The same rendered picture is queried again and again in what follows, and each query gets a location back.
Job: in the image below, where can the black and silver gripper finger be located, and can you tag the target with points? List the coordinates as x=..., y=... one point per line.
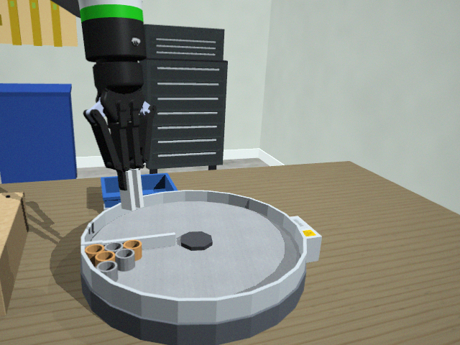
x=139, y=134
x=114, y=148

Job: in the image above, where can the blue square tray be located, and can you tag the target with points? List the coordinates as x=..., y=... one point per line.
x=151, y=183

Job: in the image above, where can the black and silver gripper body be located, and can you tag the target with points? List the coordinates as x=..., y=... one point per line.
x=118, y=81

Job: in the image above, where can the grey metal bushing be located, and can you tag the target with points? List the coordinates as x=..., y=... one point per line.
x=113, y=247
x=125, y=259
x=109, y=269

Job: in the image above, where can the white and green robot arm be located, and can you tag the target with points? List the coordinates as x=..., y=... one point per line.
x=113, y=30

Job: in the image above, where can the bronze bushing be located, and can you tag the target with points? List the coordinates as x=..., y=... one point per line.
x=92, y=250
x=105, y=256
x=135, y=245

